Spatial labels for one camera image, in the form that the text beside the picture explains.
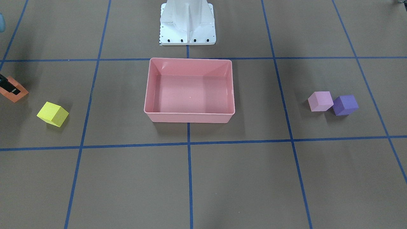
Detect light pink foam block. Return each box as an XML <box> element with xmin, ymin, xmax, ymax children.
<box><xmin>307</xmin><ymin>91</ymin><xmax>334</xmax><ymax>112</ymax></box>

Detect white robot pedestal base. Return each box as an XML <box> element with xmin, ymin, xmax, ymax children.
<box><xmin>159</xmin><ymin>0</ymin><xmax>217</xmax><ymax>45</ymax></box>

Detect pink plastic bin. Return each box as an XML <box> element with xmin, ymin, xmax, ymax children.
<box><xmin>144</xmin><ymin>58</ymin><xmax>236</xmax><ymax>123</ymax></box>

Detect yellow foam block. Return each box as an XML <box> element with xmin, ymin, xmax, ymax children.
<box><xmin>37</xmin><ymin>101</ymin><xmax>69</xmax><ymax>127</ymax></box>

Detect orange foam block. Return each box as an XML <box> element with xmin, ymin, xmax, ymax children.
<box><xmin>0</xmin><ymin>76</ymin><xmax>29</xmax><ymax>102</ymax></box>

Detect purple foam block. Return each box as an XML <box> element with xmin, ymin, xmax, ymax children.
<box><xmin>332</xmin><ymin>94</ymin><xmax>359</xmax><ymax>116</ymax></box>

